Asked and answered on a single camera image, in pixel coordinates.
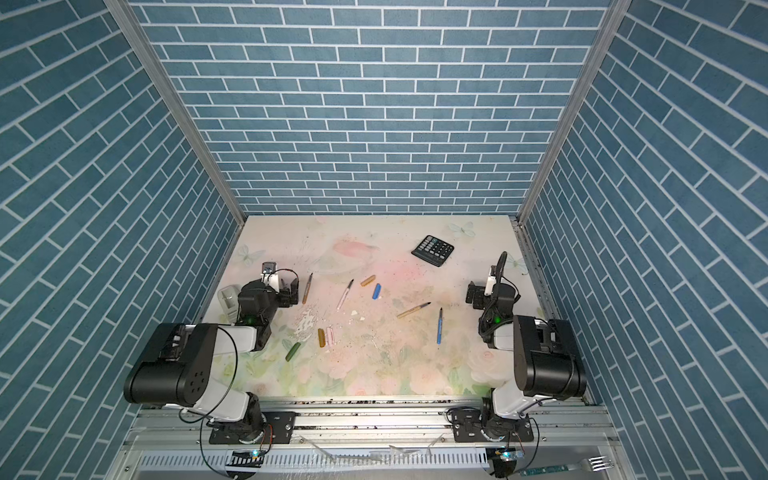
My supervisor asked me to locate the brown pen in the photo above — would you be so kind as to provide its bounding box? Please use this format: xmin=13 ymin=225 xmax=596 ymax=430
xmin=302 ymin=273 xmax=314 ymax=304

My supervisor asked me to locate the pink pen cap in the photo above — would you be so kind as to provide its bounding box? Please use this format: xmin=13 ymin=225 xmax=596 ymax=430
xmin=325 ymin=327 xmax=335 ymax=346

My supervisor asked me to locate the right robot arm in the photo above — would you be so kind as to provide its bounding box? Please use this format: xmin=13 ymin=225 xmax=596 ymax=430
xmin=445 ymin=282 xmax=587 ymax=443

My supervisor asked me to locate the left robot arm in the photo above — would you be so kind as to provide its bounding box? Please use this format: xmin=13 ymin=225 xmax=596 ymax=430
xmin=123 ymin=269 xmax=300 ymax=447

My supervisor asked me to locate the blue pen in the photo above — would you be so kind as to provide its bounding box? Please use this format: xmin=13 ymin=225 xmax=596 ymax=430
xmin=436 ymin=307 xmax=444 ymax=345

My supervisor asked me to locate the green pen cap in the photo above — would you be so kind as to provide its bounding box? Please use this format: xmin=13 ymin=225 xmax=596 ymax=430
xmin=285 ymin=342 xmax=302 ymax=362

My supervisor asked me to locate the pink pen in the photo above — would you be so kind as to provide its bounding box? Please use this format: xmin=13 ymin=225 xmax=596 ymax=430
xmin=336 ymin=279 xmax=354 ymax=311

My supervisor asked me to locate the grey stapler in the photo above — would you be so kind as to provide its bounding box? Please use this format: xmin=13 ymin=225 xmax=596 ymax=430
xmin=217 ymin=285 xmax=240 ymax=324

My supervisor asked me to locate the black calculator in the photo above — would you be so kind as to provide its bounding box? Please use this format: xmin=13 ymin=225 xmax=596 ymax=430
xmin=411 ymin=235 xmax=454 ymax=267

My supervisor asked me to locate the metal fork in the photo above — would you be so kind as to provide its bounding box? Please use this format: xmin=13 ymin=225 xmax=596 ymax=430
xmin=519 ymin=456 xmax=615 ymax=477

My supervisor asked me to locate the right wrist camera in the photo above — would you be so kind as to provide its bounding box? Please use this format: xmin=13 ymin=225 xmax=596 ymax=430
xmin=484 ymin=265 xmax=497 ymax=297

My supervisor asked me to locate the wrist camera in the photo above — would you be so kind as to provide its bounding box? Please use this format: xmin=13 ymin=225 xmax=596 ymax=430
xmin=261 ymin=261 xmax=280 ymax=292
xmin=484 ymin=265 xmax=497 ymax=297

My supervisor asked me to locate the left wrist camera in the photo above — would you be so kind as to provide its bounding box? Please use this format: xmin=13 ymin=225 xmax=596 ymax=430
xmin=261 ymin=261 xmax=280 ymax=292

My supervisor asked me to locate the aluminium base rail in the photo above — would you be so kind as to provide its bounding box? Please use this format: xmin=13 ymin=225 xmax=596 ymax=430
xmin=109 ymin=398 xmax=631 ymax=479

